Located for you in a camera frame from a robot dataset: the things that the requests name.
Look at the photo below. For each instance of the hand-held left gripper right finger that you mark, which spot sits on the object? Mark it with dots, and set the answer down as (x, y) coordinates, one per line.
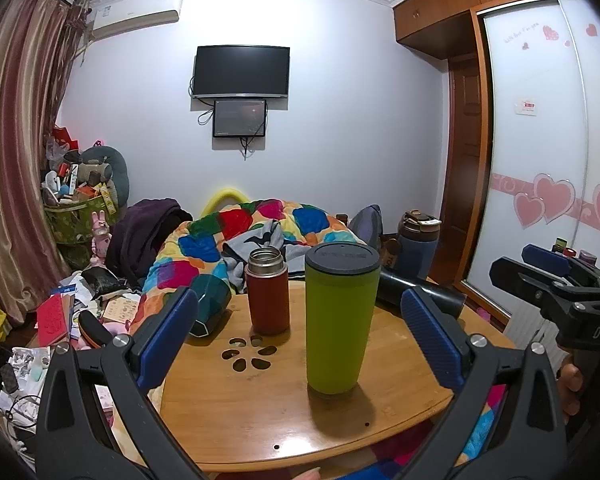
(432, 342)

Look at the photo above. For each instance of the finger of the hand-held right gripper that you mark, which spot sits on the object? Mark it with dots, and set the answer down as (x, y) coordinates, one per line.
(515, 272)
(545, 257)

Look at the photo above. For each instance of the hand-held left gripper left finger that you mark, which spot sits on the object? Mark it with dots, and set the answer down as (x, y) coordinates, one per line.
(166, 342)

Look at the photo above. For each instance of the green cup with grey lid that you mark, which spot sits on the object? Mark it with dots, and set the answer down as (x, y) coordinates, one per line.
(341, 320)

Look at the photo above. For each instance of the dark teal cup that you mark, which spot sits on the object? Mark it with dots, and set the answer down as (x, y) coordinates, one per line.
(211, 305)

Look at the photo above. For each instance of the person's right hand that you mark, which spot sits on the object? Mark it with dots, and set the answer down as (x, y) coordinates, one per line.
(571, 390)

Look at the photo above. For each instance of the small dark jar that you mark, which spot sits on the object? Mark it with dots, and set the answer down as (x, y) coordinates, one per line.
(587, 257)

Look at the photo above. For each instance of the black tumbler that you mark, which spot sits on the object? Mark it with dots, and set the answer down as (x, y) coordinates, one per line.
(420, 292)

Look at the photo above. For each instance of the white radiator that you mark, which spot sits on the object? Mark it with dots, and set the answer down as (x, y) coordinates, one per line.
(532, 330)

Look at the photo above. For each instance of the black and orange tool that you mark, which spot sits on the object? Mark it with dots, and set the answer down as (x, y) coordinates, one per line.
(94, 330)

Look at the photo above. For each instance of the blue bottle with brown lid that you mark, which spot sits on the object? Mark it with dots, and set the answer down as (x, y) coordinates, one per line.
(417, 250)

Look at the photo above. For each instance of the colourful patchwork quilt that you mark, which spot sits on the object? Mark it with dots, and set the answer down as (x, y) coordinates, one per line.
(200, 255)

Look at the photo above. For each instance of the round wooden table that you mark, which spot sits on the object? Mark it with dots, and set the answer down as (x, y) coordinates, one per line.
(250, 400)

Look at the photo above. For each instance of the white wardrobe door with hearts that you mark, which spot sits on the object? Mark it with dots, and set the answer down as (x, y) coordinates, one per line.
(545, 150)

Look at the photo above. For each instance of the dark purple cloth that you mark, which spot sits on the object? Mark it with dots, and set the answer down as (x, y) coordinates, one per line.
(140, 235)

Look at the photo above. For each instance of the red thermos flask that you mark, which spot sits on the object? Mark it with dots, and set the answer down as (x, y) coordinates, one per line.
(267, 295)

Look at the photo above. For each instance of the red book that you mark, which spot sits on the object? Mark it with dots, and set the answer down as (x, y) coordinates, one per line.
(55, 320)

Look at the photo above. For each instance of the brown wooden door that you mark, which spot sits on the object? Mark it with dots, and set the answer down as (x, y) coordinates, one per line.
(466, 170)

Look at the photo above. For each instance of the pink rabbit toy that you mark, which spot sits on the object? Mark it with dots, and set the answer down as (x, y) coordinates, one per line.
(100, 237)

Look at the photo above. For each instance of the dark blue bag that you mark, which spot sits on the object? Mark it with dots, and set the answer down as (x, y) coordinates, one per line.
(367, 227)

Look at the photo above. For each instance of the pile of papers and clutter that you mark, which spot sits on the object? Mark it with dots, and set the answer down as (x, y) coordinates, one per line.
(35, 360)

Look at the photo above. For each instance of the grey printed cloth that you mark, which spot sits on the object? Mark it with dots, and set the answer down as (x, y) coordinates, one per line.
(260, 237)

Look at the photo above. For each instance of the green storage bag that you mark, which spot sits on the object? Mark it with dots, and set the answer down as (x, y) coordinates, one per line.
(75, 220)

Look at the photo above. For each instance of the grey plush cushion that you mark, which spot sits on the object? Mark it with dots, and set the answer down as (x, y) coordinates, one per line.
(107, 167)

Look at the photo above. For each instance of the striped pink curtain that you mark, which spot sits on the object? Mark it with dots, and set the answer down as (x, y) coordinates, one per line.
(15, 160)

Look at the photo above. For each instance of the wooden overhead cabinet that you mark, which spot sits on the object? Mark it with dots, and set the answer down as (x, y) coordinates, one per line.
(460, 5)

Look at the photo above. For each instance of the white air conditioner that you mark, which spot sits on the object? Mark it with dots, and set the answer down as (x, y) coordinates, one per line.
(135, 12)

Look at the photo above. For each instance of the small black wall monitor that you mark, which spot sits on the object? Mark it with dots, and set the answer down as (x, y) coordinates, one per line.
(239, 118)

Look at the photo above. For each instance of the wall-mounted black television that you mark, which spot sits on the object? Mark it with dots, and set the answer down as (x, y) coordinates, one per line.
(241, 71)

